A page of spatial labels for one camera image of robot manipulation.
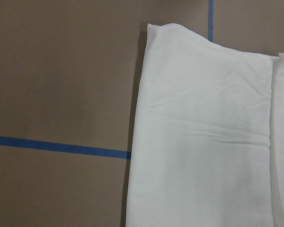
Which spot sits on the white long-sleeve printed shirt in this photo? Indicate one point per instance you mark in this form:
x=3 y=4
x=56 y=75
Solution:
x=208 y=139

